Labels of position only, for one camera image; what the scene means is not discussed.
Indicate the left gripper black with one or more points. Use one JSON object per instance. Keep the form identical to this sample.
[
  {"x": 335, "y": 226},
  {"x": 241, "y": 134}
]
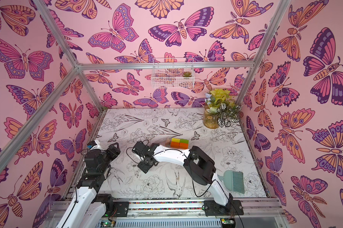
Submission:
[{"x": 108, "y": 152}]

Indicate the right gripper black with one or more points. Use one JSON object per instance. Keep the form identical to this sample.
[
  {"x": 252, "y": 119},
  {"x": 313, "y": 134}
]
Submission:
[{"x": 143, "y": 155}]

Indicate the orange small block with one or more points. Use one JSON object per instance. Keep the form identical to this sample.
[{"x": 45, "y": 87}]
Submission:
[{"x": 175, "y": 145}]

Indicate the yellow block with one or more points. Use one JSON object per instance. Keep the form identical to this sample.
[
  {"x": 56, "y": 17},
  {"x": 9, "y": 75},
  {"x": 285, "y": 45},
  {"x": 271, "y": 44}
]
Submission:
[{"x": 175, "y": 140}]

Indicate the orange long rectangular block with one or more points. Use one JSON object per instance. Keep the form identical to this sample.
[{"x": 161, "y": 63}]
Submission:
[{"x": 183, "y": 146}]

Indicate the green rectangular block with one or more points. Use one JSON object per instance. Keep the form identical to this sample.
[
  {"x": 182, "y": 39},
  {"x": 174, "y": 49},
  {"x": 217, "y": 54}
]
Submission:
[{"x": 184, "y": 141}]

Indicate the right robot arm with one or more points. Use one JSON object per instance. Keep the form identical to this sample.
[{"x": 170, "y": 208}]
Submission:
[{"x": 196, "y": 162}]

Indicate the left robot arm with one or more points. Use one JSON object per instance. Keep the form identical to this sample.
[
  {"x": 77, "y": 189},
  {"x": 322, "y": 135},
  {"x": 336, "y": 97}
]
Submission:
[{"x": 88, "y": 206}]

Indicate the amber glass vase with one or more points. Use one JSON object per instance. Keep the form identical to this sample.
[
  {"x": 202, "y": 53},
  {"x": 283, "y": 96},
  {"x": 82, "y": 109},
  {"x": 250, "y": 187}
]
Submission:
[{"x": 211, "y": 116}]

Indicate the green circuit board left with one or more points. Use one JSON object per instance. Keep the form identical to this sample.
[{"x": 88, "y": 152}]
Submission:
[{"x": 107, "y": 224}]

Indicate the green circuit board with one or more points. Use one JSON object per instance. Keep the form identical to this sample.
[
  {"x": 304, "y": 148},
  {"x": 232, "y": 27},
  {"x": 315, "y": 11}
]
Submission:
[
  {"x": 228, "y": 223},
  {"x": 107, "y": 224}
]

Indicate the small succulent in basket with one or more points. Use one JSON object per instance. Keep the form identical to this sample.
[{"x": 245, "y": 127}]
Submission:
[{"x": 187, "y": 74}]

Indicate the artificial plant bouquet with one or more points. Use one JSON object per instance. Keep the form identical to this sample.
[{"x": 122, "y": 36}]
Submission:
[{"x": 229, "y": 111}]

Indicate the green circuit board right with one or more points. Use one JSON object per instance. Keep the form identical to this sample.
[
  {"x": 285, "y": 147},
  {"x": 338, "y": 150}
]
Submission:
[{"x": 228, "y": 223}]

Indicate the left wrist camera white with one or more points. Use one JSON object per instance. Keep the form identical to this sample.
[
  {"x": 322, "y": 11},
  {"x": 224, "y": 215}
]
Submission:
[{"x": 95, "y": 144}]

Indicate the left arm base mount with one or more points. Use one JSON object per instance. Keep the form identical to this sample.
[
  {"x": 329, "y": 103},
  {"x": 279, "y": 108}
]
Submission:
[{"x": 116, "y": 209}]

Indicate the white wire basket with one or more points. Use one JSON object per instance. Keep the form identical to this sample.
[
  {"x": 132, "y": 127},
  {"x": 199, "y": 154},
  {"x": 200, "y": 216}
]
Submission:
[{"x": 172, "y": 77}]

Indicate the aluminium frame left diagonal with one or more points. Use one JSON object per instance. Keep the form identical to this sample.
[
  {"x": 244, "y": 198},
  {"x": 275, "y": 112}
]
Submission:
[{"x": 17, "y": 141}]

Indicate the aluminium frame back bar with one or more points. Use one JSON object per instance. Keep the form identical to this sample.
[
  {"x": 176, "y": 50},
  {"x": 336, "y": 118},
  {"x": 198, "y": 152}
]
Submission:
[{"x": 111, "y": 66}]

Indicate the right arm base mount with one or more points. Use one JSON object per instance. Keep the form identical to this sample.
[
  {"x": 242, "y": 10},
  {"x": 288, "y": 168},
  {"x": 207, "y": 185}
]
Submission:
[{"x": 211, "y": 208}]

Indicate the aluminium front rail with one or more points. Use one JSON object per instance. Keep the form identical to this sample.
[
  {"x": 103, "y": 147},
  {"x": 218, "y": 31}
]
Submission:
[{"x": 252, "y": 207}]

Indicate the aluminium frame left post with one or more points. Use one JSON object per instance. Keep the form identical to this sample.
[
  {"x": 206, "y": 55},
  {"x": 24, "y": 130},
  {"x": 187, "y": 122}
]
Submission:
[{"x": 68, "y": 54}]

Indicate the aluminium frame post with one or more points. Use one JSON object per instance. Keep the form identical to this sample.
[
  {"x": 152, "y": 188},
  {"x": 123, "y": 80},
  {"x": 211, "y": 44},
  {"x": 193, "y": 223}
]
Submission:
[
  {"x": 68, "y": 54},
  {"x": 268, "y": 37}
]

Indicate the aluminium frame right post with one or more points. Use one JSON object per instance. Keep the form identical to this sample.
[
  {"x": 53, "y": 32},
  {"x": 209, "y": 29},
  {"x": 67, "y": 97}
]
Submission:
[{"x": 268, "y": 37}]

